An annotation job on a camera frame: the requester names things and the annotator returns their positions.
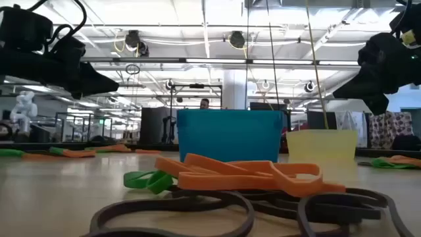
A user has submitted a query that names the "thin black hanging cable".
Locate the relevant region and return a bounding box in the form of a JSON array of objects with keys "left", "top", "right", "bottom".
[{"left": 243, "top": 0, "right": 250, "bottom": 110}]

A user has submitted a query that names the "patterned hanging cloth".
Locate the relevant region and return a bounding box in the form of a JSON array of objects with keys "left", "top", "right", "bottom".
[{"left": 368, "top": 111, "right": 415, "bottom": 151}]

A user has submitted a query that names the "black stand frame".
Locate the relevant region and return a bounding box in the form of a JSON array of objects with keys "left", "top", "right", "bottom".
[{"left": 166, "top": 83, "right": 224, "bottom": 145}]

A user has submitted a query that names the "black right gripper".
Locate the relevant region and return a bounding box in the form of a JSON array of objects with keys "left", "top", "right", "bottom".
[{"left": 332, "top": 32, "right": 421, "bottom": 116}]

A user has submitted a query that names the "black partition screen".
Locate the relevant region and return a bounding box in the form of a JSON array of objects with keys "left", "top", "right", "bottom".
[{"left": 140, "top": 107, "right": 179, "bottom": 145}]

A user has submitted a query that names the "black monitor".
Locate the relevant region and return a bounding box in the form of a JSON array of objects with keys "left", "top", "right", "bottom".
[{"left": 249, "top": 101, "right": 292, "bottom": 111}]

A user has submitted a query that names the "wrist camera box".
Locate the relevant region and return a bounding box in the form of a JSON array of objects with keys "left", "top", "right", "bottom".
[
  {"left": 389, "top": 0, "right": 421, "bottom": 50},
  {"left": 0, "top": 5, "right": 54, "bottom": 53}
]

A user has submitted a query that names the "black hanging cable ring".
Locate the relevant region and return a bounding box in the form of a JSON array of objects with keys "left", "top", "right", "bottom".
[{"left": 125, "top": 63, "right": 141, "bottom": 76}]

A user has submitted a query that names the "white hanging cloth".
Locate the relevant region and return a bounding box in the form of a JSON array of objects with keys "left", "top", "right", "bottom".
[{"left": 334, "top": 110, "right": 368, "bottom": 148}]

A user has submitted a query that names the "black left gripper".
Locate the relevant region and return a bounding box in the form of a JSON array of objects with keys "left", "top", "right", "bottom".
[{"left": 0, "top": 36, "right": 119, "bottom": 99}]

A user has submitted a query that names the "long black cable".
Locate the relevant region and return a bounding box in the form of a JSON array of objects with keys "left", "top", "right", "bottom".
[{"left": 264, "top": 0, "right": 280, "bottom": 106}]

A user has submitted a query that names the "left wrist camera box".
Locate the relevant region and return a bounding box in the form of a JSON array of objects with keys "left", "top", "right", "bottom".
[{"left": 0, "top": 5, "right": 54, "bottom": 53}]

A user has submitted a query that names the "black metal rack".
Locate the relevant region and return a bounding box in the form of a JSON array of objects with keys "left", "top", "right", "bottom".
[{"left": 54, "top": 111, "right": 113, "bottom": 143}]

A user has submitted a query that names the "ceiling light strip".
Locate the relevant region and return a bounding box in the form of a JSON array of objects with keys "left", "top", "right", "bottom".
[{"left": 186, "top": 58, "right": 359, "bottom": 66}]

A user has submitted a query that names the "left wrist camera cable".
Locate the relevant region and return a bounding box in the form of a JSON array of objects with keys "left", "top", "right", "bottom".
[{"left": 25, "top": 0, "right": 88, "bottom": 45}]

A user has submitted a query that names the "black bag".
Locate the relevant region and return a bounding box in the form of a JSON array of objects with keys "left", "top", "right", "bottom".
[{"left": 391, "top": 134, "right": 421, "bottom": 151}]

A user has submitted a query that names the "yellow plastic basket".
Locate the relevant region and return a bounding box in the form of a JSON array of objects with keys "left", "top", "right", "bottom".
[{"left": 285, "top": 129, "right": 359, "bottom": 164}]

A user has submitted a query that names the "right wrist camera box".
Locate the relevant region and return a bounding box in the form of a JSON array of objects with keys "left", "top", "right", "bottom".
[{"left": 389, "top": 0, "right": 421, "bottom": 50}]

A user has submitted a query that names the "black panel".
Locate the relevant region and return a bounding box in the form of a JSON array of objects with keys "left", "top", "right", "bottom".
[{"left": 307, "top": 110, "right": 338, "bottom": 130}]

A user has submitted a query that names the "blue plastic basket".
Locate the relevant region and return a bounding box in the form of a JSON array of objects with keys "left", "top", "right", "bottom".
[{"left": 176, "top": 109, "right": 284, "bottom": 163}]

